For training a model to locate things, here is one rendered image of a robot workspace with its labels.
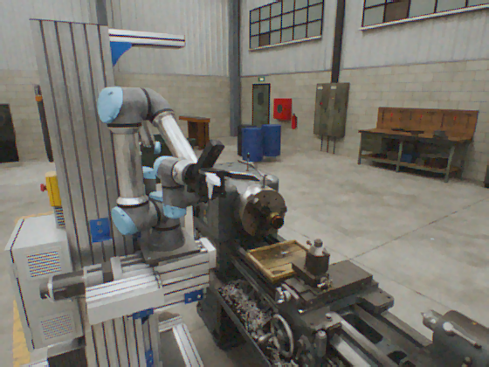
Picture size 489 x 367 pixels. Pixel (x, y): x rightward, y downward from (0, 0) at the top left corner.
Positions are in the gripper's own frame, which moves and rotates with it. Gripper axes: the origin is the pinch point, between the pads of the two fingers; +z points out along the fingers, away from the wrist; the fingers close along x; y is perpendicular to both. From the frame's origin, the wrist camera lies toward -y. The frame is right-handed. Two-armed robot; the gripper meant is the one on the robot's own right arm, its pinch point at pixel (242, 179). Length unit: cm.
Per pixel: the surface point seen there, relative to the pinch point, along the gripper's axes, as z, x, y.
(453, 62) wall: -100, -748, -184
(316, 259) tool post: -6, -60, 40
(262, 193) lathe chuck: -60, -87, 25
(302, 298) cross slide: -7, -53, 56
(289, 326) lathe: -10, -51, 70
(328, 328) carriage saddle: 7, -51, 62
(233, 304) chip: -60, -70, 91
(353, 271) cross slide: 1, -85, 50
